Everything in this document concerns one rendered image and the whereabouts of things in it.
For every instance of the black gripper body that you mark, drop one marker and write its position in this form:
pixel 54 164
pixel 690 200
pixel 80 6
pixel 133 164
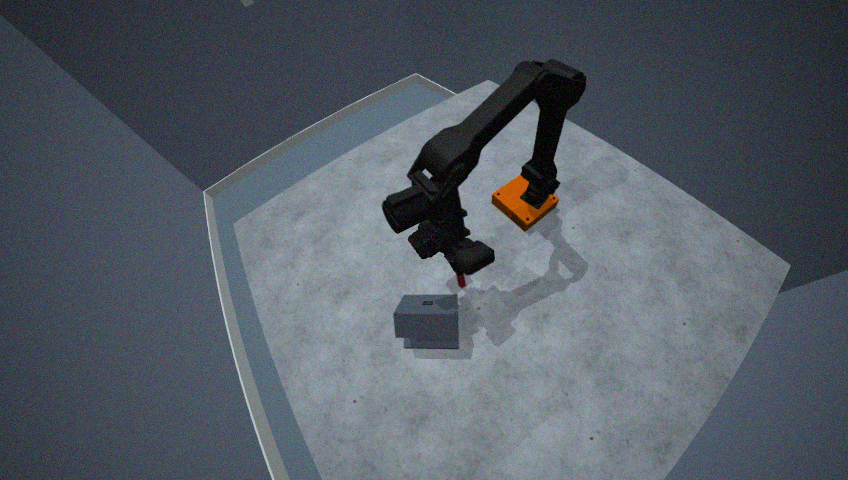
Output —
pixel 469 256

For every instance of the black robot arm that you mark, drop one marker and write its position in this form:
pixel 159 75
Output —
pixel 453 153

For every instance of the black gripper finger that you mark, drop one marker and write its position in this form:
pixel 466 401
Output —
pixel 446 252
pixel 450 258

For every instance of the grey sloped panel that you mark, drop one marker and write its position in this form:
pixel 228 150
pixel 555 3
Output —
pixel 427 321

